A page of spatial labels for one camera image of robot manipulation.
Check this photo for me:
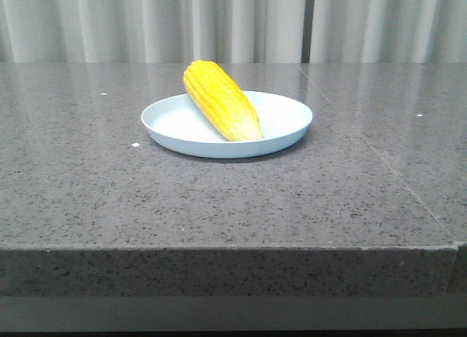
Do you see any light blue round plate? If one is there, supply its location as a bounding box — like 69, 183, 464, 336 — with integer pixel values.
141, 91, 313, 158

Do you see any grey pleated curtain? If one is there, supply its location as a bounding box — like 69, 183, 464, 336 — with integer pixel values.
1, 0, 466, 63

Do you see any yellow corn cob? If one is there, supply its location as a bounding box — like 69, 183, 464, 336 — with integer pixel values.
183, 60, 263, 142

